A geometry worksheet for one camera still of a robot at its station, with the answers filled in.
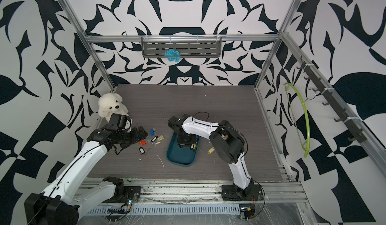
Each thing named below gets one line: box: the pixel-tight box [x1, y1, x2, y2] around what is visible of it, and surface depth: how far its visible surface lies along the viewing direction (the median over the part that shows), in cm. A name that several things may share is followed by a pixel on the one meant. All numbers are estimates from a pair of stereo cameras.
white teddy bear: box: [98, 92, 130, 123], surface depth 89 cm
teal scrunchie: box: [163, 48, 181, 63], surface depth 93 cm
